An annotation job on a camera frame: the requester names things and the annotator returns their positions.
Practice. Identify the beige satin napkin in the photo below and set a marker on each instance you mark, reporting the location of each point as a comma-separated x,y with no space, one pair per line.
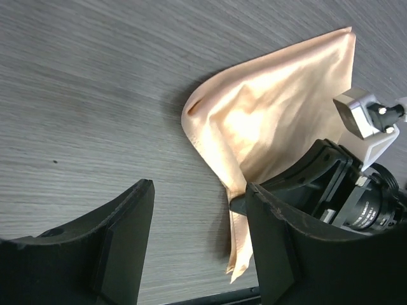
254,120

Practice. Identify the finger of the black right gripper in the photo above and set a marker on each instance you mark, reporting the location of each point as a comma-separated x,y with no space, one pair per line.
238,205

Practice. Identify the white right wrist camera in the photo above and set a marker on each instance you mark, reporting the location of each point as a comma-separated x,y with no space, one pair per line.
371,126

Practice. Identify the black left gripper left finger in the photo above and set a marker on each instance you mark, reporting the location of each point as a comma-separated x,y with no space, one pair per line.
97,258

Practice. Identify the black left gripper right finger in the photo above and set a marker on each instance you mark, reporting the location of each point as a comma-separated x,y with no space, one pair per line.
302,260

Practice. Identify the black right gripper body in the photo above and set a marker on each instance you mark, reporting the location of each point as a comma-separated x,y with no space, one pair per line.
327,184

